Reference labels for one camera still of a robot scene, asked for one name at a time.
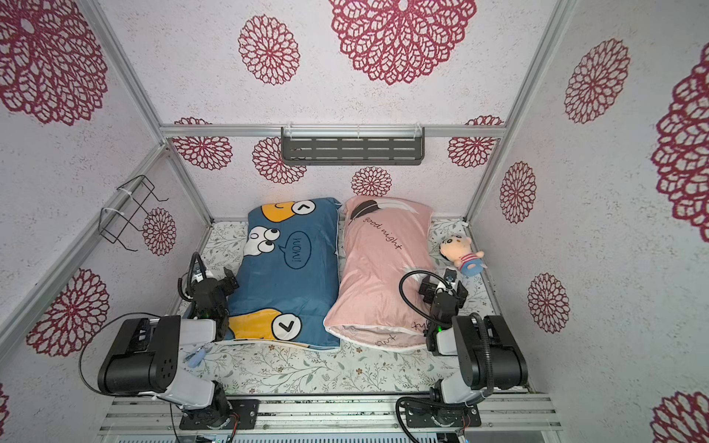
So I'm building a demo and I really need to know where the blue cartoon pillow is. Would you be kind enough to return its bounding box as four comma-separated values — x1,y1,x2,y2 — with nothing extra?
227,198,341,351

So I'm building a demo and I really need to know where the pink good night pillow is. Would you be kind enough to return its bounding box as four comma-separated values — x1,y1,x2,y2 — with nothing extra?
323,196,434,352

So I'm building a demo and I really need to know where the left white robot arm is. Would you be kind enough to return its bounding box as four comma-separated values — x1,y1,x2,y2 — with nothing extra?
97,268,238,429

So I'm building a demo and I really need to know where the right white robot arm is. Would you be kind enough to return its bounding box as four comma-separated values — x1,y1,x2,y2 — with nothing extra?
403,268,528,407

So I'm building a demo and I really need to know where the small plush doll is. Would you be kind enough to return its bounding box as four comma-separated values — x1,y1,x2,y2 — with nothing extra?
439,236,487,277

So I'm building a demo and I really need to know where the small blue clip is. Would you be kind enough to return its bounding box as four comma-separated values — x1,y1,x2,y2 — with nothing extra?
184,346,209,369

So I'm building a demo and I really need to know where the floral bed sheet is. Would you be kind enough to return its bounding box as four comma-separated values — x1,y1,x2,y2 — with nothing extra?
186,218,496,395

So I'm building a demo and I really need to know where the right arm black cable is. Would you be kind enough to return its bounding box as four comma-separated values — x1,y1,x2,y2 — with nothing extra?
398,269,444,328

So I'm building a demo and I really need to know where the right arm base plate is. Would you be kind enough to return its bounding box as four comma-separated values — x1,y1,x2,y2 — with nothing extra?
399,397,482,430

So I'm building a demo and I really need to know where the black wire wall rack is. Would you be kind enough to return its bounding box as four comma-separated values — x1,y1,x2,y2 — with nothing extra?
97,175,169,253

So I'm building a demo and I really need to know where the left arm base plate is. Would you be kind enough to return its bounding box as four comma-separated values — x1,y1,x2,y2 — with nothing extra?
178,399,260,431

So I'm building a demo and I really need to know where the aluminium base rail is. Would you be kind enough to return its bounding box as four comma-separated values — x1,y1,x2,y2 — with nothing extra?
98,392,564,439

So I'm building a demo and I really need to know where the grey wall shelf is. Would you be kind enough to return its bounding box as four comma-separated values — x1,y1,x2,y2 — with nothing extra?
281,127,426,166

